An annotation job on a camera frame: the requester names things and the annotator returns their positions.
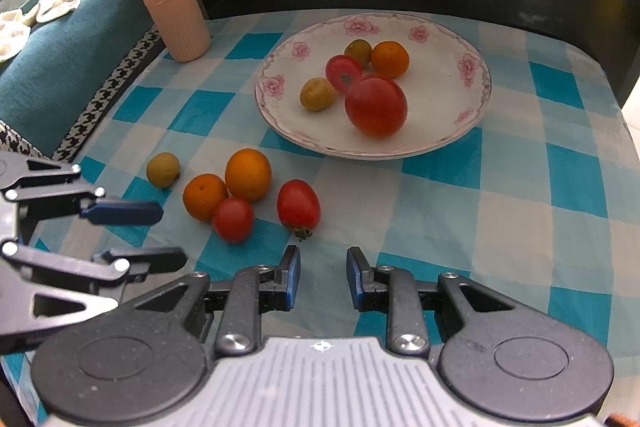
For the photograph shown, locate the blue white checkered cloth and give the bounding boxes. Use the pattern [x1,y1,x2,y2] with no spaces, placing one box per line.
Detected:
[0,8,640,427]

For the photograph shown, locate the yellow-brown fruit on plate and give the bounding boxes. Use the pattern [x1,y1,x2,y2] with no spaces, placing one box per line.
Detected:
[299,77,336,112]

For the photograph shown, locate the small red fruit on plate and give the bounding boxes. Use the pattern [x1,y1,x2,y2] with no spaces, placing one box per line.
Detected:
[326,54,362,94]

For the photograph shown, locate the houndstooth trim fabric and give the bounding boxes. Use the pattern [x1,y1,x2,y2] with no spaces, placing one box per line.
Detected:
[1,26,165,162]

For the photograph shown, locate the dark yellow-green fruit on plate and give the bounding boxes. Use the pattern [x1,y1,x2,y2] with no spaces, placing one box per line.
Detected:
[344,39,372,69]

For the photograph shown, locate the teal sofa cushion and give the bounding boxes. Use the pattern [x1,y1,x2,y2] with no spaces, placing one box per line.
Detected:
[1,0,154,156]

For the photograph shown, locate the round red tomato on cloth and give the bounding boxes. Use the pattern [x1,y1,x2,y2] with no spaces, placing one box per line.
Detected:
[212,197,255,244]

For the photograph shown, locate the orange on plate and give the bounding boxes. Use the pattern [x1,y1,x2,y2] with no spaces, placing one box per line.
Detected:
[370,41,410,79]

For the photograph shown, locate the yellow-green fruit on cloth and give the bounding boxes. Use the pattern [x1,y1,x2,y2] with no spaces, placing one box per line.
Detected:
[145,152,181,188]

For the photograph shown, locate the white floral plate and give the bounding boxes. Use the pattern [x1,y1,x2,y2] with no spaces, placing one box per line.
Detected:
[255,13,492,160]

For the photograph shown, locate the left orange on cloth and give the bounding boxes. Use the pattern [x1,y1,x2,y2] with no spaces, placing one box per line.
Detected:
[182,173,228,223]

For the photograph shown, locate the large red tomato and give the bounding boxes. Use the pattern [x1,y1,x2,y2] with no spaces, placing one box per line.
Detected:
[345,76,408,139]

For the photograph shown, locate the oblong red tomato with stem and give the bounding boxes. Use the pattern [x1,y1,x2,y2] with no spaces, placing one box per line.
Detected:
[277,179,321,241]

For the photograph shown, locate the white lace doily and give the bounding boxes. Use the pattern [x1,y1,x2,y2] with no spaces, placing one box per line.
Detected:
[0,0,81,63]

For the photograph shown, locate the larger orange on cloth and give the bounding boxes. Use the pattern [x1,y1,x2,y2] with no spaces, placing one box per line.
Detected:
[224,148,272,202]

